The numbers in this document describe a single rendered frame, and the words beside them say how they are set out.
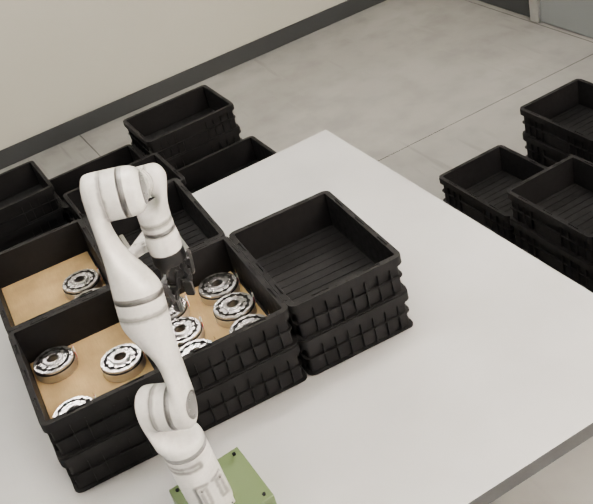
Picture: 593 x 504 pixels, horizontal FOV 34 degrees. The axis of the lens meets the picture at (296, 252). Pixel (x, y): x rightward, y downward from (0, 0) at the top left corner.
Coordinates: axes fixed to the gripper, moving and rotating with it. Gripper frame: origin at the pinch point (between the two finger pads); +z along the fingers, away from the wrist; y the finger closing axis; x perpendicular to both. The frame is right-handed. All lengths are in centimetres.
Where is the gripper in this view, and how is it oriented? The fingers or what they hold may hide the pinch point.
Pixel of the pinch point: (184, 297)
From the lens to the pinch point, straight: 218.9
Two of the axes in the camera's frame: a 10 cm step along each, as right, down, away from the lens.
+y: 3.3, -6.0, 7.3
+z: 2.2, 8.0, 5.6
